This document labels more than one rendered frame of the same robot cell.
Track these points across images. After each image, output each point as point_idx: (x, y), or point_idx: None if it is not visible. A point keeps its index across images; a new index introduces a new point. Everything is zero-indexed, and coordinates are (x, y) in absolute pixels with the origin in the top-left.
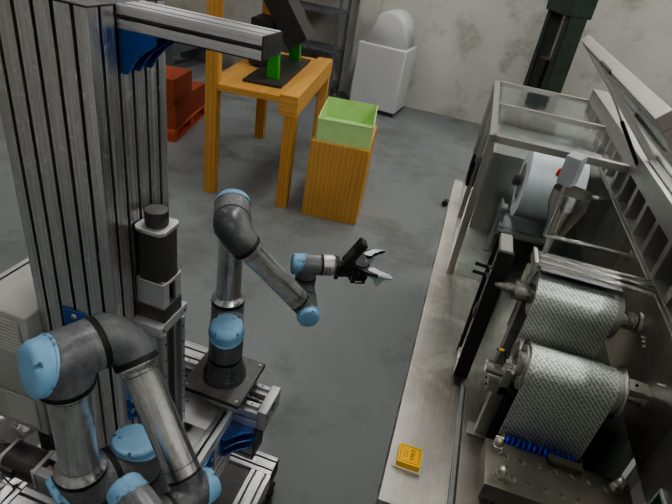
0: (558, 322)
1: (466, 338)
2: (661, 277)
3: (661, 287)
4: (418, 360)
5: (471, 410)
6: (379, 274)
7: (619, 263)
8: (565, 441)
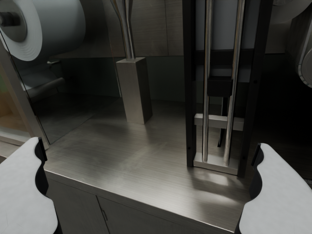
0: None
1: (251, 122)
2: None
3: None
4: (233, 220)
5: (305, 171)
6: (310, 194)
7: (174, 4)
8: None
